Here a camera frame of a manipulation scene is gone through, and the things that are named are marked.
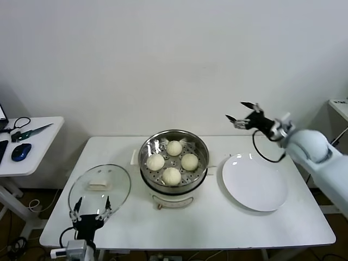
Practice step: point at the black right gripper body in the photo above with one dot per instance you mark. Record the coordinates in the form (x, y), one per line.
(257, 121)

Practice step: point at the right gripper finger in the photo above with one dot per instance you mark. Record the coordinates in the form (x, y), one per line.
(237, 122)
(254, 106)

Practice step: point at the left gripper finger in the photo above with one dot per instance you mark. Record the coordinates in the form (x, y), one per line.
(76, 210)
(105, 209)

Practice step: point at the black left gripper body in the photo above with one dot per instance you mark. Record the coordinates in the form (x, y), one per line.
(87, 224)

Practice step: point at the white steamed baozi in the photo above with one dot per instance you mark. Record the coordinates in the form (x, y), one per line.
(155, 162)
(171, 176)
(189, 161)
(174, 148)

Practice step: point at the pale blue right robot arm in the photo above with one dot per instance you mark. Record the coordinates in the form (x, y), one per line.
(320, 163)

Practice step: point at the steel perforated steamer basket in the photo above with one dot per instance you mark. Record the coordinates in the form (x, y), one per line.
(152, 146)

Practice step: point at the white round plate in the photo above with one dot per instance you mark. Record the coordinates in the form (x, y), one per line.
(253, 185)

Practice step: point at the white electric cooker base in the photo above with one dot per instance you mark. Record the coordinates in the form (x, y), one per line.
(171, 201)

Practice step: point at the white side desk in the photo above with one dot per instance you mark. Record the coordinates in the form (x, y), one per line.
(46, 146)

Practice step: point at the blue computer mouse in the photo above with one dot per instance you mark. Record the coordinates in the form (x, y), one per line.
(21, 151)

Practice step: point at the white desk with black label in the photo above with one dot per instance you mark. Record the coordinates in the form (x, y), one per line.
(340, 108)

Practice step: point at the green black pointed tool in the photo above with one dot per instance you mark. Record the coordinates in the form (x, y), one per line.
(27, 133)

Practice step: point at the black keyboard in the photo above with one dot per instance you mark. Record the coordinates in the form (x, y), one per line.
(2, 152)

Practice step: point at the black laptop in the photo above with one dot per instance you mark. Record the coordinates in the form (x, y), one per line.
(2, 111)

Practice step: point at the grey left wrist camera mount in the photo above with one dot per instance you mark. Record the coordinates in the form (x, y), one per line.
(77, 250)

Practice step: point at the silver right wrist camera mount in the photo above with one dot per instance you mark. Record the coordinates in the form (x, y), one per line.
(284, 127)

